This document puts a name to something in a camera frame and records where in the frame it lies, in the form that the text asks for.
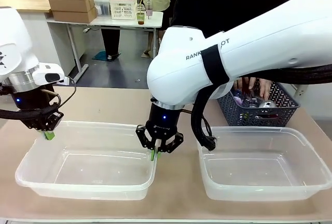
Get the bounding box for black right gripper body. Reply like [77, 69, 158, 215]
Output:
[145, 103, 183, 145]

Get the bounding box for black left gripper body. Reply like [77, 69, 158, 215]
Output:
[9, 84, 64, 129]

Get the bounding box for clear plastic bin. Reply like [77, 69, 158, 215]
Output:
[15, 120, 158, 201]
[196, 126, 332, 202]

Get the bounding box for dark grey lattice basket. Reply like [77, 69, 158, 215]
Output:
[216, 79, 301, 128]

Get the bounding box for white basket brown rim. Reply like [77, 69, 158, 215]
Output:
[108, 0, 137, 21]

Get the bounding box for person's left hand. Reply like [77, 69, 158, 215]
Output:
[234, 76, 272, 100]

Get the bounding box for clear bottle purple label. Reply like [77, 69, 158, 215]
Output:
[232, 91, 260, 108]

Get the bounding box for teal floor mat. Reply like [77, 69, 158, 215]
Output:
[92, 51, 122, 62]

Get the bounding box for red flat wrapper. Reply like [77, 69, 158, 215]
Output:
[255, 113, 278, 120]

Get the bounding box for person white shirt black trousers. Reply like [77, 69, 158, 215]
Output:
[86, 0, 136, 61]

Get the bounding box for silver crushed can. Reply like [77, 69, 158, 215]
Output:
[258, 100, 278, 109]

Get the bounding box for white table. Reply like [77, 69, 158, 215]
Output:
[46, 10, 164, 81]

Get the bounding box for plastic cup green drink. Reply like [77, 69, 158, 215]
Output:
[136, 3, 146, 25]

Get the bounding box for plastic cup pink drink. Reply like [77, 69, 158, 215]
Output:
[144, 0, 154, 20]

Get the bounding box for clear plastic drawer box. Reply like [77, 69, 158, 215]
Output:
[92, 0, 115, 17]

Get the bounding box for person's black torso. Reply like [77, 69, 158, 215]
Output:
[170, 0, 293, 39]

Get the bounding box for black braided cable bundle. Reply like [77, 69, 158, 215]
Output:
[0, 103, 62, 121]
[191, 63, 332, 152]

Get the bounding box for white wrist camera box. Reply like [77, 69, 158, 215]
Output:
[33, 62, 65, 86]

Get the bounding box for thin black cable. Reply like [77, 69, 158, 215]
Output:
[56, 75, 78, 110]

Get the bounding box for black velcro strap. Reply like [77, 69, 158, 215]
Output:
[201, 44, 231, 85]

